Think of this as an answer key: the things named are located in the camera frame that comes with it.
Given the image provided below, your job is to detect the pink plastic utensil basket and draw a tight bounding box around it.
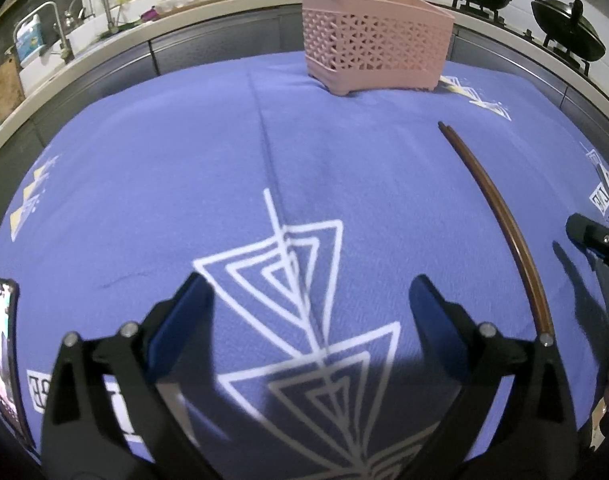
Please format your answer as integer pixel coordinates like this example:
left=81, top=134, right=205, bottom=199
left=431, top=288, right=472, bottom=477
left=301, top=0, right=456, bottom=97

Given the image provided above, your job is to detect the black smartphone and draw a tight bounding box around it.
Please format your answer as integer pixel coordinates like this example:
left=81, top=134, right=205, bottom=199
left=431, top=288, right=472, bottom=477
left=0, top=276, right=35, bottom=448

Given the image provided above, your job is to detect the black wok with lid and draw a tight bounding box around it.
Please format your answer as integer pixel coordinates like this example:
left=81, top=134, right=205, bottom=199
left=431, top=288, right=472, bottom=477
left=531, top=0, right=607, bottom=61

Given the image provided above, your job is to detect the blue and white packet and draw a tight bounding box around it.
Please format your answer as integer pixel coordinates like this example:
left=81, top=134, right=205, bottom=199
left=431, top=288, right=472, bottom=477
left=15, top=14, right=42, bottom=61

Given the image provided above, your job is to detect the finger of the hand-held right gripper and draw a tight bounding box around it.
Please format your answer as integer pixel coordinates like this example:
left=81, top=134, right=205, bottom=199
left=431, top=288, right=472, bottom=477
left=565, top=212, right=609, bottom=276

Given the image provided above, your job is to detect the black gas stove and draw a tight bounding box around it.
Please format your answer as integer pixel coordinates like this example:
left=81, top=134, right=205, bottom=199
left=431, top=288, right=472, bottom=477
left=449, top=0, right=609, bottom=103

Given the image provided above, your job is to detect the blue printed tablecloth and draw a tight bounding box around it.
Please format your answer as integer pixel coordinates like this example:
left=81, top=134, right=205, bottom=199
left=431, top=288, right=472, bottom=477
left=0, top=50, right=609, bottom=480

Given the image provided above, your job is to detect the wooden cutting board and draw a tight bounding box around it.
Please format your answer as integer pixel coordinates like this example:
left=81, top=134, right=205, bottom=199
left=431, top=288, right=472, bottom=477
left=0, top=57, right=25, bottom=123

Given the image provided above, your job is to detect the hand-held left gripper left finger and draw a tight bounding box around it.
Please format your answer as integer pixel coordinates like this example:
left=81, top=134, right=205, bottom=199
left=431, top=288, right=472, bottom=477
left=39, top=271, right=222, bottom=480

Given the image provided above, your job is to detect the single dark wooden chopstick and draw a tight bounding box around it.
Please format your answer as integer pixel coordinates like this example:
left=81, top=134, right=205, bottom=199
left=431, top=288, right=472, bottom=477
left=447, top=125, right=555, bottom=337
left=437, top=121, right=547, bottom=337

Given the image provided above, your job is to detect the steel kitchen faucet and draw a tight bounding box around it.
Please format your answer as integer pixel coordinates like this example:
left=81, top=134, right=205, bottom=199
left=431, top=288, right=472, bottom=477
left=13, top=1, right=75, bottom=63
left=64, top=0, right=120, bottom=36

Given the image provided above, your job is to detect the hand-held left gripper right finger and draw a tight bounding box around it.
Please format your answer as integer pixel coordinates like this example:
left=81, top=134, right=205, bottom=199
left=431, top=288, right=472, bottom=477
left=408, top=274, right=580, bottom=480

